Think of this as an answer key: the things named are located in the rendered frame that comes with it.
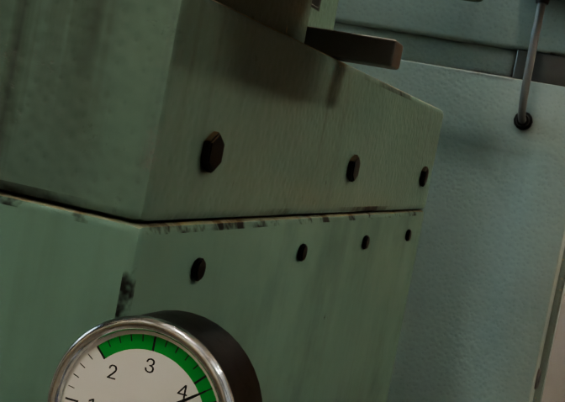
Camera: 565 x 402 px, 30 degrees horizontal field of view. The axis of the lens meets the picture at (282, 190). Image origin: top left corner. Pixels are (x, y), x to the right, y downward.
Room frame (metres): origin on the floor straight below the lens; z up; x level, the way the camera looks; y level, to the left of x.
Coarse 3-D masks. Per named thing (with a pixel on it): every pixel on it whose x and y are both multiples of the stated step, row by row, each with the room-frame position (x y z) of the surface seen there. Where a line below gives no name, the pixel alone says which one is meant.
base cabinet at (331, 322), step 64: (0, 192) 0.41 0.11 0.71; (0, 256) 0.40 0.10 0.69; (64, 256) 0.39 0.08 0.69; (128, 256) 0.39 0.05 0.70; (192, 256) 0.44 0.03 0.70; (256, 256) 0.52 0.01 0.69; (320, 256) 0.63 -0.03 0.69; (384, 256) 0.80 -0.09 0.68; (0, 320) 0.40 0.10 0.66; (64, 320) 0.39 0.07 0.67; (256, 320) 0.53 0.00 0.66; (320, 320) 0.66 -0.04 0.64; (384, 320) 0.85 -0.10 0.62; (0, 384) 0.40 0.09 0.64; (320, 384) 0.69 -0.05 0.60; (384, 384) 0.90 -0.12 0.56
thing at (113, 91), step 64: (0, 0) 0.41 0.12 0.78; (64, 0) 0.40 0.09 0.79; (128, 0) 0.39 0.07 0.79; (192, 0) 0.39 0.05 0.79; (0, 64) 0.41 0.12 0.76; (64, 64) 0.40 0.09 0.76; (128, 64) 0.39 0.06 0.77; (192, 64) 0.40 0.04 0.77; (256, 64) 0.47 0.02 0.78; (320, 64) 0.56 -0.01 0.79; (0, 128) 0.41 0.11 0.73; (64, 128) 0.40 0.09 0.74; (128, 128) 0.39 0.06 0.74; (192, 128) 0.41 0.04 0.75; (256, 128) 0.48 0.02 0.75; (320, 128) 0.58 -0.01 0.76; (384, 128) 0.72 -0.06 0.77; (64, 192) 0.40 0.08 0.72; (128, 192) 0.39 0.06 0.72; (192, 192) 0.42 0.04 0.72; (256, 192) 0.50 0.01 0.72; (320, 192) 0.60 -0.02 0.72; (384, 192) 0.76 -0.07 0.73
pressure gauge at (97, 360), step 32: (128, 320) 0.31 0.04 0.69; (160, 320) 0.31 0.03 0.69; (192, 320) 0.33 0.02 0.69; (96, 352) 0.32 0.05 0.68; (128, 352) 0.32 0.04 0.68; (160, 352) 0.31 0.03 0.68; (192, 352) 0.31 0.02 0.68; (224, 352) 0.32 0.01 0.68; (64, 384) 0.32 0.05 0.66; (96, 384) 0.32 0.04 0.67; (128, 384) 0.32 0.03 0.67; (160, 384) 0.31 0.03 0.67; (192, 384) 0.31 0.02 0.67; (224, 384) 0.30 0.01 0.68; (256, 384) 0.33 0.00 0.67
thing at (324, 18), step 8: (328, 0) 0.92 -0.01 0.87; (336, 0) 0.94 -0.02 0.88; (312, 8) 0.88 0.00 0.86; (320, 8) 0.90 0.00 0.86; (328, 8) 0.92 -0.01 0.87; (336, 8) 0.95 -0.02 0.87; (312, 16) 0.89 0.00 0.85; (320, 16) 0.91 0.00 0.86; (328, 16) 0.93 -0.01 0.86; (312, 24) 0.89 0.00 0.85; (320, 24) 0.91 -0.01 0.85; (328, 24) 0.93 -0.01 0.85
